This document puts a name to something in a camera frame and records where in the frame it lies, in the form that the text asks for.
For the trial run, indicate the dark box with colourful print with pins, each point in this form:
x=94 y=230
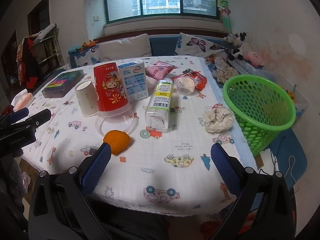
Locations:
x=62 y=83

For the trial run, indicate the orange snack packet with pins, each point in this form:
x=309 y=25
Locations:
x=200 y=80

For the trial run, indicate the blue floor mat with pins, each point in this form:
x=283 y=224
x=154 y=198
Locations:
x=295 y=152

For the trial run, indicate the red and black clothes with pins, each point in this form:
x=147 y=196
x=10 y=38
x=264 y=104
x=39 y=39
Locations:
x=26 y=62

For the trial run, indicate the green framed window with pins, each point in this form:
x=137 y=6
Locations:
x=160 y=0

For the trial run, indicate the pink tissue pack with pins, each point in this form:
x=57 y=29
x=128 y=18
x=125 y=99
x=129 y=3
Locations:
x=23 y=101

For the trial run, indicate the grey plush toy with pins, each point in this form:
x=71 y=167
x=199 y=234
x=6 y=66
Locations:
x=229 y=38

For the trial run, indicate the pink plush toy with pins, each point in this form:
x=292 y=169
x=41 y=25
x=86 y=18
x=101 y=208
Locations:
x=253 y=58

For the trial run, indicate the clear plastic lid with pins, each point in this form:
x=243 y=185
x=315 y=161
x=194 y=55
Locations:
x=100 y=128

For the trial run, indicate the green plastic mesh basket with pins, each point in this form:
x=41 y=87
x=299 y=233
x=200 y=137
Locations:
x=252 y=140

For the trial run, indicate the grey checkered cushion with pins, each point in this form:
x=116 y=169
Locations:
x=246 y=67

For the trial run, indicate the colourful pinwheel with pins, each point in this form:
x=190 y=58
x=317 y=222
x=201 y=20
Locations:
x=224 y=10

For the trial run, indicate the clear plastic pudding cup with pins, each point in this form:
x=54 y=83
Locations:
x=184 y=85

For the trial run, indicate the beige patterned cloth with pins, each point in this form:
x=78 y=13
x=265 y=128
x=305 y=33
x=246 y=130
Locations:
x=226 y=71

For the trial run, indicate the small butterfly print pillow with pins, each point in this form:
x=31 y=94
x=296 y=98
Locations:
x=87 y=58

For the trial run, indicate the large butterfly print pillow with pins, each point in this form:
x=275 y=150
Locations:
x=195 y=45

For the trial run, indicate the brown wooden door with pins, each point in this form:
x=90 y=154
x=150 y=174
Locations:
x=37 y=15

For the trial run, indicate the red printed paper cup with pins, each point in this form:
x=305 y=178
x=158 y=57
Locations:
x=110 y=87

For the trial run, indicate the teal toy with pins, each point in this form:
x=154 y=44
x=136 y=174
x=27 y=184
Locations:
x=75 y=49

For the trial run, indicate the clear storage box with toys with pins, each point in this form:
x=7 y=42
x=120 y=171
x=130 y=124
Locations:
x=300 y=97

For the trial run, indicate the orange peel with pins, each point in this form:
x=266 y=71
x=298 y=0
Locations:
x=116 y=142

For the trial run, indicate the blue sofa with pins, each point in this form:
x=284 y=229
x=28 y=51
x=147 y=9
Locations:
x=163 y=46

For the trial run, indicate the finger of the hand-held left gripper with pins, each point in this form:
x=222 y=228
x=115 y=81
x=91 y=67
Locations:
x=20 y=114
x=37 y=120

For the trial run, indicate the white paper cup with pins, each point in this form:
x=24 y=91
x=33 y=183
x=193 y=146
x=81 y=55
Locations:
x=86 y=100

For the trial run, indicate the blue and white milk carton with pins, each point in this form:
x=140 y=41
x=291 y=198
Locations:
x=135 y=82

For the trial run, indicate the crumpled white tissue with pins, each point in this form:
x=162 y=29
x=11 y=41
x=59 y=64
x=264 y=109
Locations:
x=217 y=120

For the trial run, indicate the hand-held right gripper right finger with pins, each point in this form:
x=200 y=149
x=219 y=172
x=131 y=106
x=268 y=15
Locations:
x=225 y=171

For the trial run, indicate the black and white cow plush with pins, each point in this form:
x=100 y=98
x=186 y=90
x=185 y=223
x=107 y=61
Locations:
x=239 y=48

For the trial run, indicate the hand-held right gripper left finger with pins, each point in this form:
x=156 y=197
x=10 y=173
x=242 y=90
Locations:
x=96 y=171

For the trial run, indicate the metal clothes rack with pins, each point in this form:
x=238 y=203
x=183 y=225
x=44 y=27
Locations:
x=50 y=50

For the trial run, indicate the pink snack packet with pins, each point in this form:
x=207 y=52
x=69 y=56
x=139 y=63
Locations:
x=158 y=70

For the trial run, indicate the beige pillow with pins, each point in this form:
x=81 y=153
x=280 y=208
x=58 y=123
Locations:
x=125 y=47

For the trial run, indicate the orange toy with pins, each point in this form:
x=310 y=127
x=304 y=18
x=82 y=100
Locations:
x=90 y=43

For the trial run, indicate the clear plastic bottle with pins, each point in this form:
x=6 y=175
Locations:
x=161 y=97

